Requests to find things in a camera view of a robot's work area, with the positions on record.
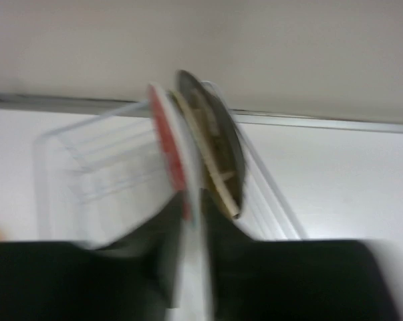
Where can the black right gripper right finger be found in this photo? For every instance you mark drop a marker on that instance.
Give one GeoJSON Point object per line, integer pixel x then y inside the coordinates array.
{"type": "Point", "coordinates": [338, 279]}

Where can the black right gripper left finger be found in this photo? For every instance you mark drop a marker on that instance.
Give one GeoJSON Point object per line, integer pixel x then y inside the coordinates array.
{"type": "Point", "coordinates": [131, 278]}

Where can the red plate with teal flower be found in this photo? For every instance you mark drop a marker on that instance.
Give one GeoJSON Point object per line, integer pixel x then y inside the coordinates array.
{"type": "Point", "coordinates": [183, 163]}

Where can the cream plate with brown rim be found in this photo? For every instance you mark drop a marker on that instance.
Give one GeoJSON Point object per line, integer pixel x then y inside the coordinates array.
{"type": "Point", "coordinates": [221, 130]}

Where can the yellow green-rimmed square plate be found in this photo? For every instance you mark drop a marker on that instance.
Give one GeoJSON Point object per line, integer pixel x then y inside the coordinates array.
{"type": "Point", "coordinates": [218, 187]}

